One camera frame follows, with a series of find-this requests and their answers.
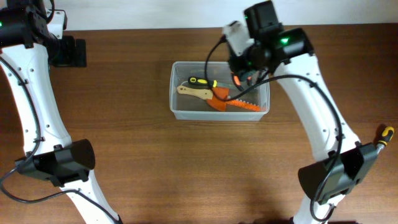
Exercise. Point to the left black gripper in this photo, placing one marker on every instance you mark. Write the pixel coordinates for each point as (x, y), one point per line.
(76, 57)

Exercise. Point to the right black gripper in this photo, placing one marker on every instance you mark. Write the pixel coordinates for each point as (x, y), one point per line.
(236, 66)

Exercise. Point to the long nose pliers orange black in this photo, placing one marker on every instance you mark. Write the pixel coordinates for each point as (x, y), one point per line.
(244, 79)

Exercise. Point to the orange screwdriver bit holder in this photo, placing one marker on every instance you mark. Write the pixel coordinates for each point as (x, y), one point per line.
(244, 104)

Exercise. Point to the file black yellow handle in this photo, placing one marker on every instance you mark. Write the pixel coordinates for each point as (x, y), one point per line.
(196, 81)

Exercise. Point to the orange scraper wooden handle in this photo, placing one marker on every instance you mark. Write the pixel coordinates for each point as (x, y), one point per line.
(203, 94)

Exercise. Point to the clear plastic container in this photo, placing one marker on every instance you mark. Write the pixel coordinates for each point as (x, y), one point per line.
(188, 107)

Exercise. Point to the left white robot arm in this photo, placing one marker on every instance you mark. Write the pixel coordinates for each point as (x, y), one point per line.
(32, 41)

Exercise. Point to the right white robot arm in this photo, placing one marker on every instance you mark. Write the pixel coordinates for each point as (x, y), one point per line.
(341, 160)

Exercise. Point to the screwdriver black yellow handle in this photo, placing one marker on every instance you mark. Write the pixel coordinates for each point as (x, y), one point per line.
(385, 138)

